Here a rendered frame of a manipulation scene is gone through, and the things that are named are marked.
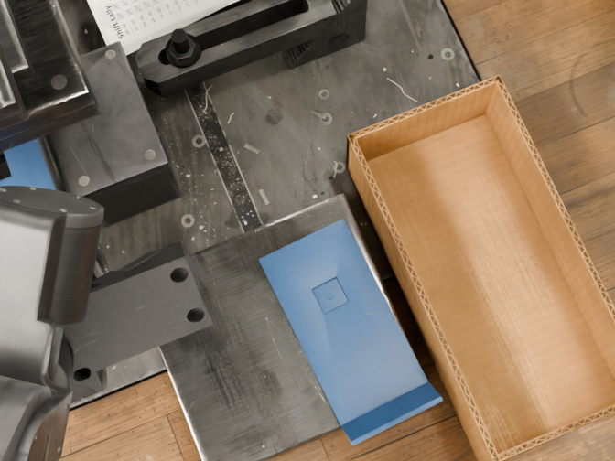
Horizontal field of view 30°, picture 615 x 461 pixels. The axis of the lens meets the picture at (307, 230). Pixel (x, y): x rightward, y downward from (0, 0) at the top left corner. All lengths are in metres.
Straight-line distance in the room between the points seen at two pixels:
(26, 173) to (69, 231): 0.26
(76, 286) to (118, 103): 0.28
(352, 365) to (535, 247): 0.17
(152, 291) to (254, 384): 0.22
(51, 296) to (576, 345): 0.43
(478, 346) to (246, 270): 0.18
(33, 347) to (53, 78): 0.18
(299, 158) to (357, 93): 0.07
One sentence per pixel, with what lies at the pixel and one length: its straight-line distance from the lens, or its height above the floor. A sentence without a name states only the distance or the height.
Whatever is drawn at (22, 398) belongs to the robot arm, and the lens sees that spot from 0.52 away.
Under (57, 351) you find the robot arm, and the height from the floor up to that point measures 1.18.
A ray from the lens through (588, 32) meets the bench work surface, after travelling 0.95.
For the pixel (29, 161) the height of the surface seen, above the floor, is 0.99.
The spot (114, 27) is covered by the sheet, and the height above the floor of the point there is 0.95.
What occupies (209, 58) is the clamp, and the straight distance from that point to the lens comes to 0.85.
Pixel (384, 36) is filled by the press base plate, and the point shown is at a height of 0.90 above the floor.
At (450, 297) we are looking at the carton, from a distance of 0.86.
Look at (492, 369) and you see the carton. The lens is 0.86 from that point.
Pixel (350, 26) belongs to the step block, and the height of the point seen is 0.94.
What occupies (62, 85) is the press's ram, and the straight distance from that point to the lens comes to 0.67.
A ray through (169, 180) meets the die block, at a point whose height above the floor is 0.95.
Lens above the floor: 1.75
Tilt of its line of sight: 75 degrees down
